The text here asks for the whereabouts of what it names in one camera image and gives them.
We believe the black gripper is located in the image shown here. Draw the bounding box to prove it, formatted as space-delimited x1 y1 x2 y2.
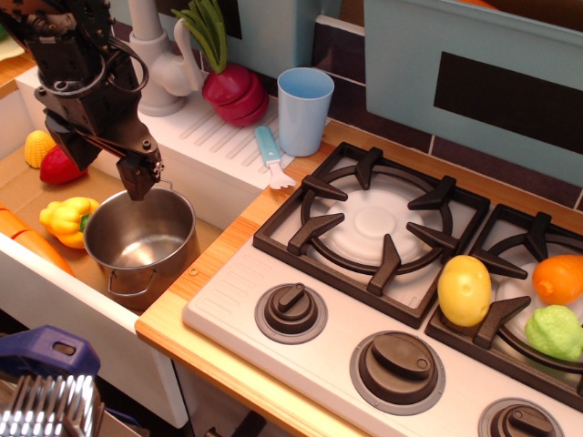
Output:
35 72 164 201

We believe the small steel pot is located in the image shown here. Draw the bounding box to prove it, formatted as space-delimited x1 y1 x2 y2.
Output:
84 186 200 311

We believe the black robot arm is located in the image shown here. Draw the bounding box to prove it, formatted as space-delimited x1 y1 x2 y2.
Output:
1 1 163 200

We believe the left stove knob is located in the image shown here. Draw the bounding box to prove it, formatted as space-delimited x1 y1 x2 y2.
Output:
254 282 328 345

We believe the stove knob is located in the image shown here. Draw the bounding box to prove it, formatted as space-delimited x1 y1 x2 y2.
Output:
254 282 328 345
350 330 446 416
478 397 565 437

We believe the silver toy stove top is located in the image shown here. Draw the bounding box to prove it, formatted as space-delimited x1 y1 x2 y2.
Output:
181 141 583 437

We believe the middle stove knob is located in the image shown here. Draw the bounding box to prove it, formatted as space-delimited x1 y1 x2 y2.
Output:
350 330 446 416

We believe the right stove knob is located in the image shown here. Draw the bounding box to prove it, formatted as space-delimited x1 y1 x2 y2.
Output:
478 397 565 437

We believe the red toy pepper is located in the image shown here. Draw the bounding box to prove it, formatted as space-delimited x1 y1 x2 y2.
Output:
39 146 88 185

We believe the yellow toy bell pepper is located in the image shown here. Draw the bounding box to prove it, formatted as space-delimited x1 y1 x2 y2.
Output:
39 197 99 249

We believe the grey toy faucet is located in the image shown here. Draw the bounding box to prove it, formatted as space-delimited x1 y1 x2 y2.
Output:
128 0 204 117

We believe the white toy sink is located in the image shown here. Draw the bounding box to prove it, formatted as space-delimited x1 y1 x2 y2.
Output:
0 66 297 429

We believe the yellow toy corn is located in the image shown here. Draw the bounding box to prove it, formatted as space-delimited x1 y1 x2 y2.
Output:
24 130 56 168

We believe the red toy radish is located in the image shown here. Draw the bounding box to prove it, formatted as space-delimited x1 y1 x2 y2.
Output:
172 1 269 127

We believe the orange toy carrot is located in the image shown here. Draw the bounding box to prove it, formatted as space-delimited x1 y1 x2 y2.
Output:
1 205 74 276

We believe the light blue plastic cup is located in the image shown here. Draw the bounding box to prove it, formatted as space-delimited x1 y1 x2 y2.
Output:
277 67 335 158

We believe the blue plastic clamp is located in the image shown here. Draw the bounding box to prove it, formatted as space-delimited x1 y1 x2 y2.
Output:
1 325 101 377

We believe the silver ribbed metal part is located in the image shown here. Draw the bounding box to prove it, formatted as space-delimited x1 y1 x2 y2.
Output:
1 375 104 436

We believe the yellow toy potato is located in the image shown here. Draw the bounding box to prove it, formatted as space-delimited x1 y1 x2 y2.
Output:
437 255 492 328

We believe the light blue cabinet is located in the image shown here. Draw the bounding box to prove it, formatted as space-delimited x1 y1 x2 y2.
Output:
364 1 582 178

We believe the right black burner grate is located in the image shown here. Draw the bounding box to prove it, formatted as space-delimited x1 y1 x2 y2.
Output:
425 205 582 411

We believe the orange toy fruit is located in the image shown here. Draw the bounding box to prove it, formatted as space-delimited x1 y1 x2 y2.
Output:
532 255 582 306

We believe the green toy lettuce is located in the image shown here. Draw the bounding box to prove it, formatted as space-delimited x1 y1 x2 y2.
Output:
525 305 582 361

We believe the blue handled toy fork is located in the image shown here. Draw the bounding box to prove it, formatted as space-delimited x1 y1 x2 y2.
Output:
254 126 296 189

